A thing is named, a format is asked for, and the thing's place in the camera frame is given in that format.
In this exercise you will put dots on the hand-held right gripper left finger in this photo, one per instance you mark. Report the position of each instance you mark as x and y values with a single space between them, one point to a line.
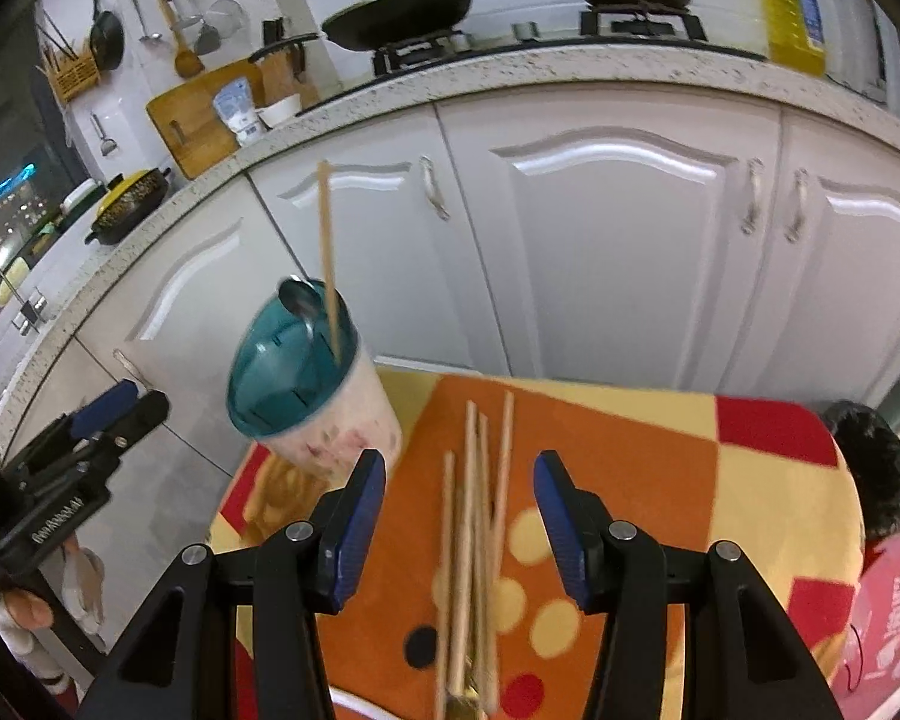
360 517

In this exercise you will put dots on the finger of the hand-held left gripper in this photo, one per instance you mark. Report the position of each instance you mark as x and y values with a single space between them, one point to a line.
105 406
141 416

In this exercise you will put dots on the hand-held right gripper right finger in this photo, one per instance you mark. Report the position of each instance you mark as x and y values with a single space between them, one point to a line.
559 525

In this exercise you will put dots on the white utensil cup teal lid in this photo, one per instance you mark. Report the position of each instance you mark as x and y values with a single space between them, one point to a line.
330 420

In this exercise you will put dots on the person's left hand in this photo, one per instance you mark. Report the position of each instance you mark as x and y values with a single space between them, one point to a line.
84 581

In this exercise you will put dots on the orange yellow red printed blanket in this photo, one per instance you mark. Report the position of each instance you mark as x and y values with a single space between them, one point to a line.
645 480

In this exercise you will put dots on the white cabinet door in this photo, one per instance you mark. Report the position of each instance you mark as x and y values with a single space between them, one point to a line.
855 300
607 255
187 277
382 262

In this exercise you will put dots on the metal spoon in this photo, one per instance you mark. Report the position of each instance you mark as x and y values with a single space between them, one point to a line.
300 301

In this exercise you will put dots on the yellow casserole pot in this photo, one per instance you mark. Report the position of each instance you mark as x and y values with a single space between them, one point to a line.
131 199

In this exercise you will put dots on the dark window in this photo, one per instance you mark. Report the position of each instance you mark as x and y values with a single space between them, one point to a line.
7 217

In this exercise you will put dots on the metal peeler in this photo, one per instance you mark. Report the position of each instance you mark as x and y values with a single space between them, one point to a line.
106 144

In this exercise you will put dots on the wooden cutting board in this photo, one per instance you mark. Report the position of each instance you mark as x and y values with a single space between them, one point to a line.
187 127

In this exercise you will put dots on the blue white packet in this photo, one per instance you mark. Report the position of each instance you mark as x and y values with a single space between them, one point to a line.
236 109

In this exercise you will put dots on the black trash bin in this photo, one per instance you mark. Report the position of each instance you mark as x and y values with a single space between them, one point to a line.
874 457

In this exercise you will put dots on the yellow chopstick basket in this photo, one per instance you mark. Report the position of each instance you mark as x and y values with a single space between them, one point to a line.
75 75

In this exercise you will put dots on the white bowl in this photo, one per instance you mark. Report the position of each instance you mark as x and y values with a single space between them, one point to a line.
279 111

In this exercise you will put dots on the pink plastic bag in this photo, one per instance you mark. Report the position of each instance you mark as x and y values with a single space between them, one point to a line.
896 615

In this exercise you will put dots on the wooden knife block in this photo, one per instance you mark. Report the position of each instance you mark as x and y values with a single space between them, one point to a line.
283 82

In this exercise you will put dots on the small black hanging pan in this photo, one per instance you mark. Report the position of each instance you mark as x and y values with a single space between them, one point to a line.
106 37

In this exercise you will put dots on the metal slotted turner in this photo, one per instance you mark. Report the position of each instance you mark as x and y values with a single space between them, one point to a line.
206 41

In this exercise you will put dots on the metal ladle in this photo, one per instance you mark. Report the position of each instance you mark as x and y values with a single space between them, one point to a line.
145 24

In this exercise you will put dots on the mesh strainer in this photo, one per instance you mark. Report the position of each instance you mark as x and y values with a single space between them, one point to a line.
225 15

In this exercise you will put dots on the black wok with lid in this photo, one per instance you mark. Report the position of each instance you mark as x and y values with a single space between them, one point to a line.
397 13

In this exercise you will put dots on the black gas stove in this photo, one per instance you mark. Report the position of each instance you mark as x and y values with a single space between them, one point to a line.
540 41

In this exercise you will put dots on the yellow cooking oil bottle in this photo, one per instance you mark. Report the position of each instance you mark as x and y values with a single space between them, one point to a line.
791 11

